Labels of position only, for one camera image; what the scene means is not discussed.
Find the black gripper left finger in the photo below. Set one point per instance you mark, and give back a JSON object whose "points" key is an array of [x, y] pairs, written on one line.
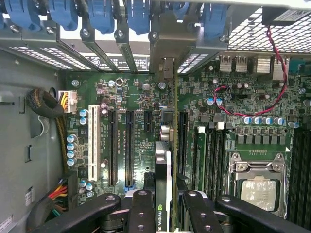
{"points": [[142, 213]]}

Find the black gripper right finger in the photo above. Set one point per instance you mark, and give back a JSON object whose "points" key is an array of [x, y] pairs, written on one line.
{"points": [[199, 213]]}

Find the installed green RAM stick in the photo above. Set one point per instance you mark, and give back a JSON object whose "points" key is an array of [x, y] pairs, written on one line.
{"points": [[201, 157]]}

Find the installed CPU with thermal paste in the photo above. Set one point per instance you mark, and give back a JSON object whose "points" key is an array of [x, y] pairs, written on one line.
{"points": [[260, 194]]}

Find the long black expansion slot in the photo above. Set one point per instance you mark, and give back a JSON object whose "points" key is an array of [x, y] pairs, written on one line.
{"points": [[130, 150], [183, 145], [113, 150]]}

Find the metal CPU socket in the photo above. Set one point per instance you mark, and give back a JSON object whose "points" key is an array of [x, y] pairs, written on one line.
{"points": [[257, 170]]}

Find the white PCI expansion slot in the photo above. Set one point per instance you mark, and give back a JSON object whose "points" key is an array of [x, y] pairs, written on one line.
{"points": [[94, 145]]}

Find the short black expansion slot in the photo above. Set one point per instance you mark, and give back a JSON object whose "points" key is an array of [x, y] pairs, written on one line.
{"points": [[148, 121]]}

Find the green Dell motherboard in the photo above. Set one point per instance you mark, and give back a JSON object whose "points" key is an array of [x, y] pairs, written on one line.
{"points": [[141, 97]]}

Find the white power connector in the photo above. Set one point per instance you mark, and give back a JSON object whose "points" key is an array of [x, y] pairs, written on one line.
{"points": [[70, 100]]}

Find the open black PC case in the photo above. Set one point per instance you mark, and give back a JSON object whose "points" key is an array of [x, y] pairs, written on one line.
{"points": [[19, 145]]}

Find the silver USB port block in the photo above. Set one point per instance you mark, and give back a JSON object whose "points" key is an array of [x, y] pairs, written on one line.
{"points": [[233, 63]]}

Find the solid metal slot cover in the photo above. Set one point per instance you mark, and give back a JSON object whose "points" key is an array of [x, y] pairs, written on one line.
{"points": [[127, 53], [102, 52]]}

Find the vented metal slot cover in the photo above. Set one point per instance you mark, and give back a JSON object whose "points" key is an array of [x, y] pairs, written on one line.
{"points": [[65, 57], [29, 54]]}

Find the blue card retention latch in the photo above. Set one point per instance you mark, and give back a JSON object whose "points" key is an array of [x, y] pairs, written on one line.
{"points": [[23, 14], [101, 17], [63, 14], [139, 18], [181, 8], [215, 19]]}

